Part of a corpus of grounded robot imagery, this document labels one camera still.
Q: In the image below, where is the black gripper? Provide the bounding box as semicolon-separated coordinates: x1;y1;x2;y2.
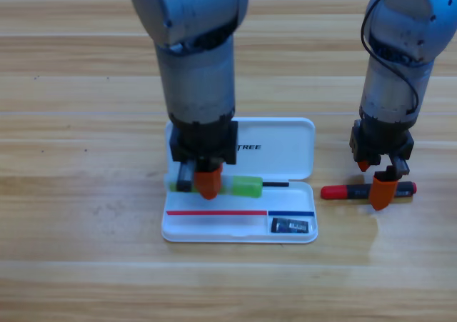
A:
169;116;239;201
348;116;415;212

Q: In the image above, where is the red and black marker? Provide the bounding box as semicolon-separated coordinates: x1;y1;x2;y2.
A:
320;181;418;201

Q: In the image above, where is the white Unitree pencil case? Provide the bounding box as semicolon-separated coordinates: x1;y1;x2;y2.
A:
160;116;319;245

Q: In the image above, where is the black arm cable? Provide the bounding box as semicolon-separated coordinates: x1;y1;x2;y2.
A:
360;0;420;118

